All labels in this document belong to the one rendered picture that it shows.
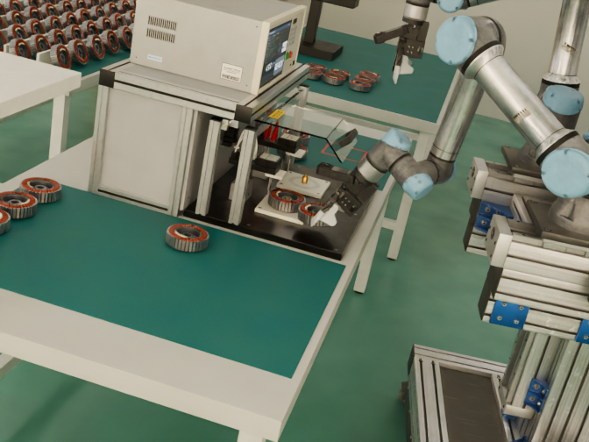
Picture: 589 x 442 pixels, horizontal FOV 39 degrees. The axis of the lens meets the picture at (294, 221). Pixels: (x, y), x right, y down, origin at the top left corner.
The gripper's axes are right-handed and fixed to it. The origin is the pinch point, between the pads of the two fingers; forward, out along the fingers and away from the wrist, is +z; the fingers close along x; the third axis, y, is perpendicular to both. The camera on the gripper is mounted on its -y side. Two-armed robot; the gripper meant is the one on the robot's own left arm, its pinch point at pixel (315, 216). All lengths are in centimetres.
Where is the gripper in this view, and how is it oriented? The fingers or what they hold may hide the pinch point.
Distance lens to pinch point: 241.4
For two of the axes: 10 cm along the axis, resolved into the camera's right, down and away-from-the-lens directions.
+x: 3.1, -3.4, 8.9
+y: 7.3, 6.8, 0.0
